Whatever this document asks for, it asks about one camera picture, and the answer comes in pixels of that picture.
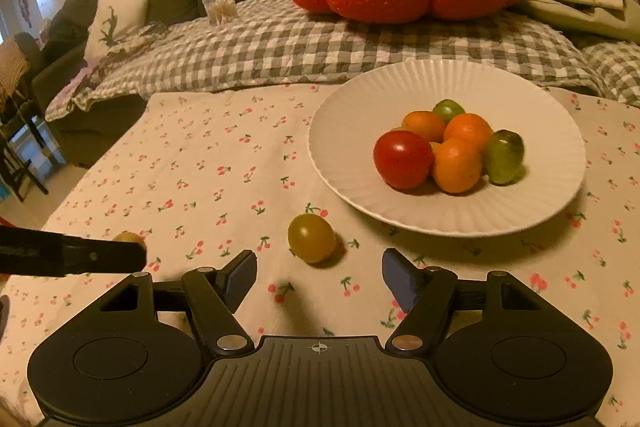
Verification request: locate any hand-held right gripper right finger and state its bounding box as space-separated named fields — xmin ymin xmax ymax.
xmin=381 ymin=248 xmax=546 ymax=352

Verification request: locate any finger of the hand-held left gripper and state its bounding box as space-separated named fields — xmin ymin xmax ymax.
xmin=0 ymin=227 xmax=148 ymax=279

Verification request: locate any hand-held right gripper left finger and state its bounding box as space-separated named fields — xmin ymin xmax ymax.
xmin=97 ymin=249 xmax=258 ymax=354

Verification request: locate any yellow-green plum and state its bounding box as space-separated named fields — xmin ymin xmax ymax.
xmin=112 ymin=232 xmax=148 ymax=258
xmin=287 ymin=213 xmax=337 ymax=264

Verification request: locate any red tomato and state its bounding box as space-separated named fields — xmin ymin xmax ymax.
xmin=373 ymin=130 xmax=435 ymax=190

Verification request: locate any white ribbed plate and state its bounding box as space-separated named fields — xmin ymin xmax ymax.
xmin=307 ymin=59 xmax=587 ymax=238

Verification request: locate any small orange mandarin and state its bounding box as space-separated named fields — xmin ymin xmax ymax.
xmin=401 ymin=110 xmax=447 ymax=142

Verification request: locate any green plum with dark blush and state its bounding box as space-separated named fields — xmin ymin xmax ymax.
xmin=482 ymin=130 xmax=525 ymax=186

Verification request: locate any bright green plum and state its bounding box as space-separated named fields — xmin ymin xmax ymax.
xmin=432 ymin=99 xmax=466 ymax=122

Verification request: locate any cherry print tablecloth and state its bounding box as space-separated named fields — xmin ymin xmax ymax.
xmin=0 ymin=84 xmax=640 ymax=427

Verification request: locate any dark wooden chair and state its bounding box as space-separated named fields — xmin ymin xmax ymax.
xmin=0 ymin=34 xmax=51 ymax=202

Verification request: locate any purple floral cloth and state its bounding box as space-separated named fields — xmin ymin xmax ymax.
xmin=45 ymin=23 xmax=171 ymax=118

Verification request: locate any dark green jacket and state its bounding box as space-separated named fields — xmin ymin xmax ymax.
xmin=32 ymin=0 xmax=101 ymax=72

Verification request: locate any white pillow with dark print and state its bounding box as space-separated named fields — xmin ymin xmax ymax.
xmin=84 ymin=0 xmax=149 ymax=60

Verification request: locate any grey checked blanket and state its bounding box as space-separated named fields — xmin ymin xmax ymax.
xmin=45 ymin=0 xmax=640 ymax=122

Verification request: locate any clear cotton swab box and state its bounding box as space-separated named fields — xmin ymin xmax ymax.
xmin=201 ymin=0 xmax=238 ymax=26

